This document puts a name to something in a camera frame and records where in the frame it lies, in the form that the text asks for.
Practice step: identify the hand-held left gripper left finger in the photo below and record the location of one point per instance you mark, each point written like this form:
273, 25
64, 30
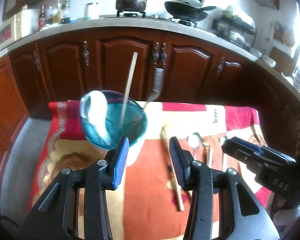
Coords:
121, 160

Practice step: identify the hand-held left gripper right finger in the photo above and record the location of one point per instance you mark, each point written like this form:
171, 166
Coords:
176, 160

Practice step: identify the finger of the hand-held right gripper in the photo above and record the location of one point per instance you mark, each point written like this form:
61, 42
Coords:
240, 153
250, 145

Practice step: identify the floral utensil holder blue rim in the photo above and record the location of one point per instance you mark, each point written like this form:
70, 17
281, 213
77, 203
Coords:
135, 135

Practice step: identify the white ceramic spoon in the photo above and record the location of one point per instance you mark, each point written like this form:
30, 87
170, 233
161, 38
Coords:
97, 110

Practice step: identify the person's right forearm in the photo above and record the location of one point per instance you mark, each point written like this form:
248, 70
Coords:
287, 217

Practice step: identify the red printed blanket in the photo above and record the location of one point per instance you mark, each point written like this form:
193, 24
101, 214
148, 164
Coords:
150, 180

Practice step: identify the patterned bowl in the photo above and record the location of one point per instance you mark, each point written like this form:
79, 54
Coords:
268, 60

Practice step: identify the white bowl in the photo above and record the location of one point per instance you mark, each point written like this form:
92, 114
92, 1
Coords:
255, 52

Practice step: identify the wooden kitchen base cabinets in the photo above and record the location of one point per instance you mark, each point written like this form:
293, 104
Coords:
190, 62

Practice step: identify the round bamboo mat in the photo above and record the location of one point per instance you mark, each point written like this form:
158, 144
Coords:
289, 38

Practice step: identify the black dish rack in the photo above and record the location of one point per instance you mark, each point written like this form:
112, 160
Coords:
235, 30

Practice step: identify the gas stove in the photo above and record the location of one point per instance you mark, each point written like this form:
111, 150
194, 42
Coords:
132, 14

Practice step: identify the black wok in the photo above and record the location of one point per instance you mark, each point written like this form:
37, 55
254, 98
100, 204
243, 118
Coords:
187, 11

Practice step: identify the small dark bowl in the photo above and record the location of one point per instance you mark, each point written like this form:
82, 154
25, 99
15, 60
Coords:
65, 20

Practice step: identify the white kettle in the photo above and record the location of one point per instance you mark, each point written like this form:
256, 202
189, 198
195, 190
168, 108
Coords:
92, 11

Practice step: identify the black cooking pot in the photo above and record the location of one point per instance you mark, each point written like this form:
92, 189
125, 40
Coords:
132, 1

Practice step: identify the dark sauce bottle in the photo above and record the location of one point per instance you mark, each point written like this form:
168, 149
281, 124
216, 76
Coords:
42, 20

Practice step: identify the clear glass bottle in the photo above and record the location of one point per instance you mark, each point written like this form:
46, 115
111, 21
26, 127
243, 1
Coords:
49, 13

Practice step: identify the yellow capped bottle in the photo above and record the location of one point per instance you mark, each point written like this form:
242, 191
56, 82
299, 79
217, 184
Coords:
66, 5

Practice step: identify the cream microwave oven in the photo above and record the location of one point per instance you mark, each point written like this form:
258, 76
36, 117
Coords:
7, 32

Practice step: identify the wall chopstick basket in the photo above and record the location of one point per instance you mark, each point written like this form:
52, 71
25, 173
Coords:
278, 32

